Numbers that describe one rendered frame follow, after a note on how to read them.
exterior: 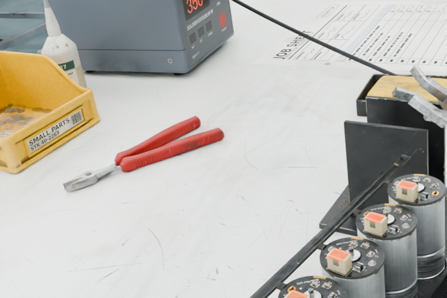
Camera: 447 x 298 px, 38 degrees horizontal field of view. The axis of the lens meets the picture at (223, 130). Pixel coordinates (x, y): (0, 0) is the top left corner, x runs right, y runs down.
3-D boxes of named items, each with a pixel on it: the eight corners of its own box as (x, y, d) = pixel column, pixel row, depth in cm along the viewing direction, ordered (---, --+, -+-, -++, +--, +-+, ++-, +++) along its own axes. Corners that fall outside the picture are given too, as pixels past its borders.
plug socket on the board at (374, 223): (390, 227, 27) (390, 213, 26) (380, 237, 26) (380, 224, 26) (373, 221, 27) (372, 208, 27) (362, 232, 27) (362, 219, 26)
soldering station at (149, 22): (237, 40, 72) (225, -47, 68) (190, 80, 63) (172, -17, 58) (124, 40, 78) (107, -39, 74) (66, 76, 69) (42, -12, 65)
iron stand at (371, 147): (405, 297, 37) (519, 194, 30) (285, 201, 38) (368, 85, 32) (434, 237, 41) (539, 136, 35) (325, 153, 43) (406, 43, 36)
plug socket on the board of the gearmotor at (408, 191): (421, 194, 28) (420, 181, 28) (412, 203, 28) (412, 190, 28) (404, 189, 29) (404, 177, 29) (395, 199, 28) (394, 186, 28)
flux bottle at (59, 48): (48, 99, 64) (19, 0, 59) (76, 86, 66) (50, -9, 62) (66, 105, 61) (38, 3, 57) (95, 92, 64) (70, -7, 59)
